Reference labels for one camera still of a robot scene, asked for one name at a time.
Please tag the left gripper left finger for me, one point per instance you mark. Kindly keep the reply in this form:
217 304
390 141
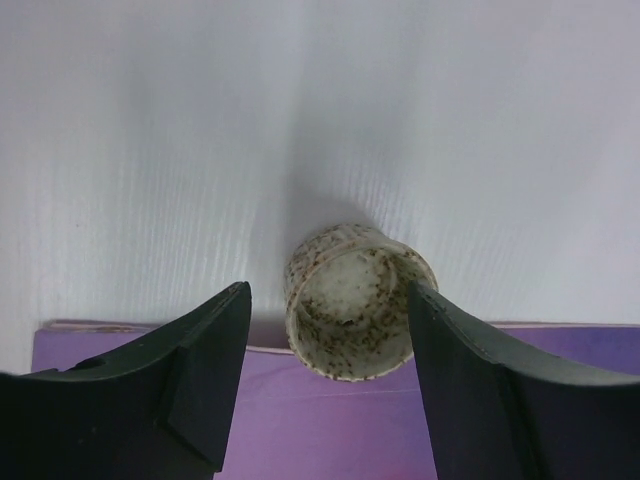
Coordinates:
158 407

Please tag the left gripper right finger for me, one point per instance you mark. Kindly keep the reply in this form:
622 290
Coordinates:
499 408

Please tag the purple Elsa placemat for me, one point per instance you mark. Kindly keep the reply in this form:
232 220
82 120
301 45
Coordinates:
292 424

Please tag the speckled ceramic cup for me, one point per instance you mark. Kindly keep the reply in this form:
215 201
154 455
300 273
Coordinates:
346 302

